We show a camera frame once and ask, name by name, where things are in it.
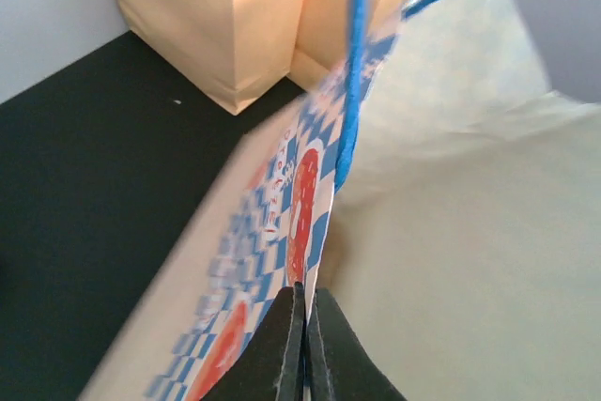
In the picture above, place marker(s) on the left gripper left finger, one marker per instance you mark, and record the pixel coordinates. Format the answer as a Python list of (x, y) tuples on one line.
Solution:
[(271, 366)]

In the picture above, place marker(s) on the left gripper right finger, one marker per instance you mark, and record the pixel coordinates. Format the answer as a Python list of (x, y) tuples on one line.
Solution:
[(338, 367)]

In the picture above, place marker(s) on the blue checkered paper bag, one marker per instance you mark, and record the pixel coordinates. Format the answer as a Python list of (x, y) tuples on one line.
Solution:
[(453, 212)]

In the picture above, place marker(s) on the orange paper bag white handles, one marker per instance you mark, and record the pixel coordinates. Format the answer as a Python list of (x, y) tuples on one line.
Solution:
[(234, 51)]

